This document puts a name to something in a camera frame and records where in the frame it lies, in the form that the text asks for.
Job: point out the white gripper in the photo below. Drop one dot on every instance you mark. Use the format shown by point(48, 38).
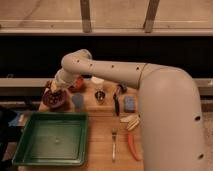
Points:
point(62, 79)

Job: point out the dark red grape bunch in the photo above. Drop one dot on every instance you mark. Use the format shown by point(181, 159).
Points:
point(54, 98)

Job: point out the orange bowl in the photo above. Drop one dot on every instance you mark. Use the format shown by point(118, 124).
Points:
point(79, 84)

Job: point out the white cup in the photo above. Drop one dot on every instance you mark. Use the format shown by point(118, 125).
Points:
point(97, 82)

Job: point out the silver fork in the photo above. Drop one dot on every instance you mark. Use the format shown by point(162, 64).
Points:
point(114, 134)

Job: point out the peeled banana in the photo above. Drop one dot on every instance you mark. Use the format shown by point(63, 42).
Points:
point(132, 121)

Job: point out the blue sponge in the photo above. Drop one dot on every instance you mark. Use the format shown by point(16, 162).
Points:
point(129, 104)

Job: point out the left metal post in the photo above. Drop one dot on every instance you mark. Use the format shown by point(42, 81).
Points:
point(85, 16)

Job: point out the black object at left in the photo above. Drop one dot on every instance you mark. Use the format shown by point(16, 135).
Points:
point(7, 134)

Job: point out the green plastic tray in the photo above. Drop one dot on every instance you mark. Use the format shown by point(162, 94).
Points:
point(53, 139)

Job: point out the purple bowl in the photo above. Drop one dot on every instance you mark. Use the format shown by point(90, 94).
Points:
point(57, 105)

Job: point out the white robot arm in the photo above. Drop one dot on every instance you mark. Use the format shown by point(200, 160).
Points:
point(168, 103)

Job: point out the blue heart-shaped object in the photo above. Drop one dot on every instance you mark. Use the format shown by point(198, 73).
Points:
point(78, 100)

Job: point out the metal post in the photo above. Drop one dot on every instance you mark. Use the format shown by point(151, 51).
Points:
point(85, 16)
point(150, 15)

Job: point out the right metal post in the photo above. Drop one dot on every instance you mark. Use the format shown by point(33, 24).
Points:
point(150, 15)

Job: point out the small metal cup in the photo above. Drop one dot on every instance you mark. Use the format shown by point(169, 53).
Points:
point(100, 97)

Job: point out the orange carrot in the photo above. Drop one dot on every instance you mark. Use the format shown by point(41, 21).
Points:
point(131, 145)

